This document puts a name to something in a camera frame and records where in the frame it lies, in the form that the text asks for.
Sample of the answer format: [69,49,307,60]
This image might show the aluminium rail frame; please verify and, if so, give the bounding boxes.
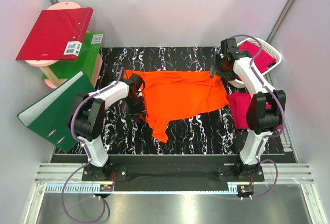
[24,144,329,223]

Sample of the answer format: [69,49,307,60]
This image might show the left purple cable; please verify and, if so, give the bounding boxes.
[61,66,127,222]

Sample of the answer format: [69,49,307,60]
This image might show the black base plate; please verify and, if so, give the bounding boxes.
[82,164,265,182]

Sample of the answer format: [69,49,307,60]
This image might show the white plastic laundry basket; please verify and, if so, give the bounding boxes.
[237,38,282,76]

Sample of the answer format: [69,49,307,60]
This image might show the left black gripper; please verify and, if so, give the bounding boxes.
[124,95,146,123]

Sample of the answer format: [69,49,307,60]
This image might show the light green folder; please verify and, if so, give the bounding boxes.
[49,31,104,85]

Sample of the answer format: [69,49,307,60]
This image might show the pink wooden stool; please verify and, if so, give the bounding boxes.
[16,2,104,88]

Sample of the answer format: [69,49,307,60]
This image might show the dark green ring binder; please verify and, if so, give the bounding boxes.
[17,71,95,152]

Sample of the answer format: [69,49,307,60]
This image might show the purple cable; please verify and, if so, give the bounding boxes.
[226,34,285,199]
[61,66,127,222]

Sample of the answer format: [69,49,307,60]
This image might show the red ring binder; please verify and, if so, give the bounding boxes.
[16,7,93,61]

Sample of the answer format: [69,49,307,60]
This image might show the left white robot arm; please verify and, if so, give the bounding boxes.
[67,73,146,181]

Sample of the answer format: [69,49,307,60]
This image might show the folded pink t shirt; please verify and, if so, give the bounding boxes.
[226,91,274,130]

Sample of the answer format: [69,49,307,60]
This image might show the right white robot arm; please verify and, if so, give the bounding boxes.
[209,37,286,181]

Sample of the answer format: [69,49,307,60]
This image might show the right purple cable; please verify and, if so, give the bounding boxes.
[226,34,285,199]

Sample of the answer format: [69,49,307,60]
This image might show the orange t shirt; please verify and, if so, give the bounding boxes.
[127,70,229,143]

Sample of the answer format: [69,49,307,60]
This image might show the pink t shirt in basket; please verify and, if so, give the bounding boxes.
[238,41,276,73]

